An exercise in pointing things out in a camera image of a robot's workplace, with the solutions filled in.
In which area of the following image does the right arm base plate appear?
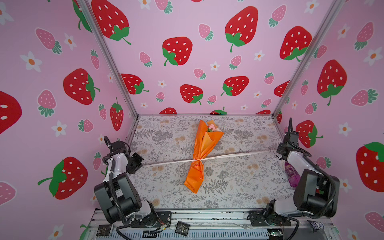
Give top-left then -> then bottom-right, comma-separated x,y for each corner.
247,210 -> 292,227

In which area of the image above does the pink fake rose stem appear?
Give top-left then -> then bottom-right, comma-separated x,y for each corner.
207,124 -> 217,133

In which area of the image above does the floral patterned table mat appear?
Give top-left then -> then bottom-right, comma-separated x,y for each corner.
130,115 -> 294,209

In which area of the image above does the orange wrapping paper sheet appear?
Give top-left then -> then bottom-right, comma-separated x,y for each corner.
185,121 -> 224,194

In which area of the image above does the black square tag left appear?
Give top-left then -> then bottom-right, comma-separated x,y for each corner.
96,224 -> 114,237

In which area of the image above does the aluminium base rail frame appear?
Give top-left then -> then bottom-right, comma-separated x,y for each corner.
81,209 -> 341,240

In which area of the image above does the left aluminium corner post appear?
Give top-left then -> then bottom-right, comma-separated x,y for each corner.
78,1 -> 138,119

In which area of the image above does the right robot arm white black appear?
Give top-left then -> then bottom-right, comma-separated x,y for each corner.
264,130 -> 340,225

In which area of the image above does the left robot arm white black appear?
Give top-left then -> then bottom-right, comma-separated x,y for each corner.
94,137 -> 158,227

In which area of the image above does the black square tag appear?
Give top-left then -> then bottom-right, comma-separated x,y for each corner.
175,221 -> 190,237
96,224 -> 114,237

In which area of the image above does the right aluminium corner post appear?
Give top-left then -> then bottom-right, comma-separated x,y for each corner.
272,0 -> 345,120

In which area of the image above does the purple snack bag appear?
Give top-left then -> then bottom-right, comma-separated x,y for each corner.
285,162 -> 301,188

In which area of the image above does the white ribbon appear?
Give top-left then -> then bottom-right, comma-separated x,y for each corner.
143,150 -> 274,167

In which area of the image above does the black square tag middle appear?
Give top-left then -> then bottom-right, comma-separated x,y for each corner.
175,221 -> 190,237

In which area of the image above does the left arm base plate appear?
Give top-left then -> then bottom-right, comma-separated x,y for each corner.
132,211 -> 172,228

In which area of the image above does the aluminium corner post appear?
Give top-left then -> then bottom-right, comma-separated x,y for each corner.
272,0 -> 345,120
78,1 -> 138,119

